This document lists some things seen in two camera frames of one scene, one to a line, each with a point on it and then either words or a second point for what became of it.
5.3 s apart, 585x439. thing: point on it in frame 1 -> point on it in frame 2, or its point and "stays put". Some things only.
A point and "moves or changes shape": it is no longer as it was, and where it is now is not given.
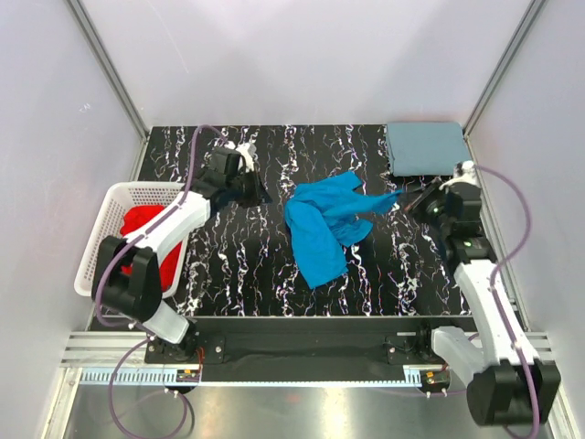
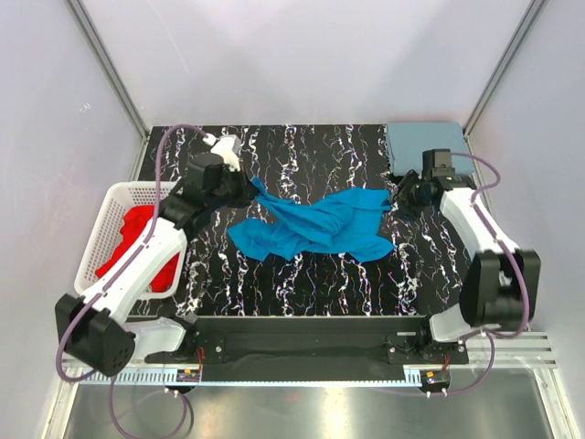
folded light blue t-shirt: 427,148 stays put
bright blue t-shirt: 323,222 moves or changes shape
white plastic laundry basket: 121,198 stays put
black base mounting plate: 296,350 stays put
